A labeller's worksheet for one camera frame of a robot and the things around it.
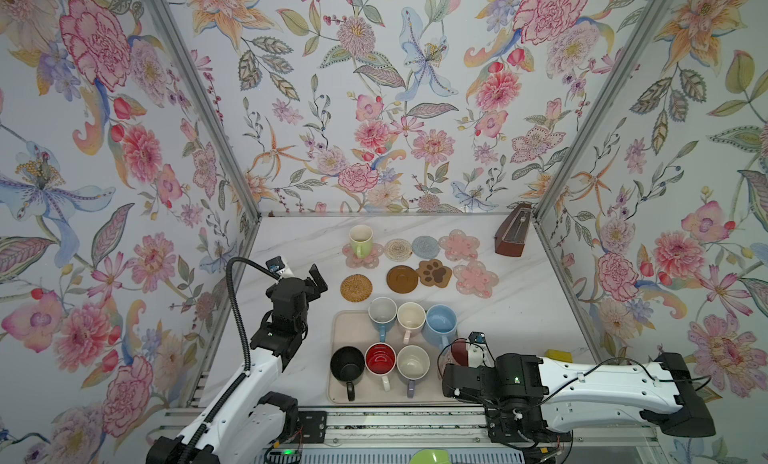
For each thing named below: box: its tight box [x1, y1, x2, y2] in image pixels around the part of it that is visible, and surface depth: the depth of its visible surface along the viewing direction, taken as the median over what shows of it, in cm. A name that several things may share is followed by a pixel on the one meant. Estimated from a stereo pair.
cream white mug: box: [397, 301, 427, 345], surface depth 87 cm
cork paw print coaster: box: [416, 259, 452, 288], surface depth 106 cm
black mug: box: [330, 345, 365, 402], surface depth 78 cm
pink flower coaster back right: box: [438, 229, 480, 262], surface depth 116 cm
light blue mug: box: [422, 304, 458, 350], surface depth 87 cm
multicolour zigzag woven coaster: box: [384, 238, 413, 262], surface depth 112 cm
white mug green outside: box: [349, 224, 374, 259], surface depth 103 cm
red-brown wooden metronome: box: [495, 202, 533, 257], surface depth 105 cm
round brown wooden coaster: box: [386, 265, 419, 294], surface depth 103 cm
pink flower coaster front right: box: [453, 260, 499, 299], surface depth 103 cm
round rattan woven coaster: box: [340, 274, 373, 303], surface depth 102 cm
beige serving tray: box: [327, 310, 458, 404], surface depth 82 cm
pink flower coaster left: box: [342, 242, 384, 269], surface depth 109 cm
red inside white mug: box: [364, 342, 397, 392], surface depth 81 cm
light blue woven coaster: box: [412, 236, 440, 260], surface depth 113 cm
